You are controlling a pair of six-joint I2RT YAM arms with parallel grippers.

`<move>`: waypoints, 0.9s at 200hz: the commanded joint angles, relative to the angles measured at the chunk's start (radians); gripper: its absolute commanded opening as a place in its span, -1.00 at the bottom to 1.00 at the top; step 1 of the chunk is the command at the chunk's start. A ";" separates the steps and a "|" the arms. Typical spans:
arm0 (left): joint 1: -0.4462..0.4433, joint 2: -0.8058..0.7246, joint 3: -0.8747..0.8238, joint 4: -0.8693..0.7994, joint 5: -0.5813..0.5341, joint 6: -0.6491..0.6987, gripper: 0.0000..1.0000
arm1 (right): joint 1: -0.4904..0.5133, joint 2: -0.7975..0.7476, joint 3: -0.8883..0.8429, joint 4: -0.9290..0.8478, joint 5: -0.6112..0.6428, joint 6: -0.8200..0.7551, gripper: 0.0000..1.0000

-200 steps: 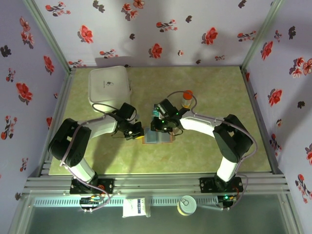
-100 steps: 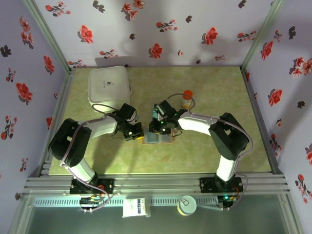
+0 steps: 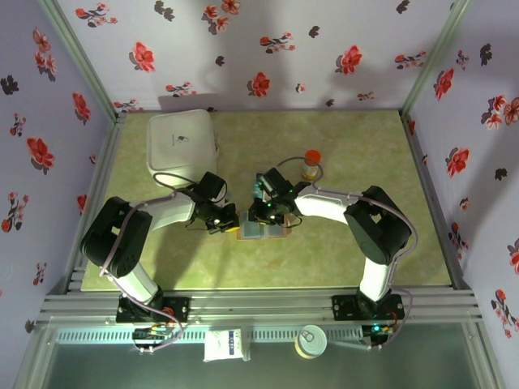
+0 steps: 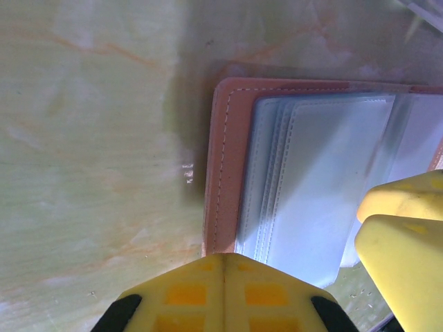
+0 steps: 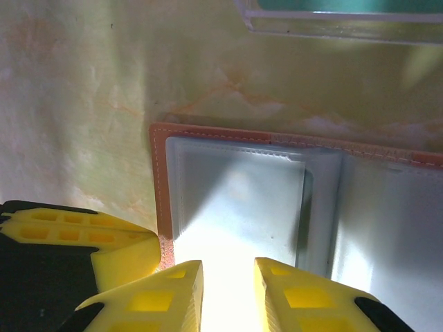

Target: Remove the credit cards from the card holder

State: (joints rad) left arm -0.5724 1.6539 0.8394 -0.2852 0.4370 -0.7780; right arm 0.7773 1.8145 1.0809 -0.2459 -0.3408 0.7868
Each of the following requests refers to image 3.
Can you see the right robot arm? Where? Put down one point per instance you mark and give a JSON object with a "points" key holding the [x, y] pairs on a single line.
{"points": [[377, 227]]}

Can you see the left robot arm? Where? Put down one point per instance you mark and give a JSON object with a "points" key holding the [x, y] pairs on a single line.
{"points": [[113, 235]]}

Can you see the orange-capped small bottle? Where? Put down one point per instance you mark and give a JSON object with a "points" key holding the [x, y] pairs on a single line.
{"points": [[311, 164]]}

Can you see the white zip case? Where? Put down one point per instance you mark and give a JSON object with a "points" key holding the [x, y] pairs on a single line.
{"points": [[178, 133]]}

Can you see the white paper packet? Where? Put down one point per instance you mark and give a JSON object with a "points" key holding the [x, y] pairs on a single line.
{"points": [[221, 344]]}

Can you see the tin can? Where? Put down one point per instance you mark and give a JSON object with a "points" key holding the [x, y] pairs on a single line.
{"points": [[310, 340]]}

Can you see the aluminium front rail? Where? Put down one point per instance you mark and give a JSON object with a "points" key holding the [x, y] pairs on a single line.
{"points": [[259, 304]]}

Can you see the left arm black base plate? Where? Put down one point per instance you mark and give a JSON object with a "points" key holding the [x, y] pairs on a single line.
{"points": [[178, 306]]}

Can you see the aluminium side rail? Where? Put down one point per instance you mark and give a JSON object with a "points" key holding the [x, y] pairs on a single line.
{"points": [[434, 202], [106, 162]]}

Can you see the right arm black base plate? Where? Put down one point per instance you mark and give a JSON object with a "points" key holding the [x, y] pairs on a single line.
{"points": [[342, 306]]}

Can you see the aluminium corner post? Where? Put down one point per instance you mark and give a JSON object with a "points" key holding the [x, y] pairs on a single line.
{"points": [[81, 56], [434, 56]]}

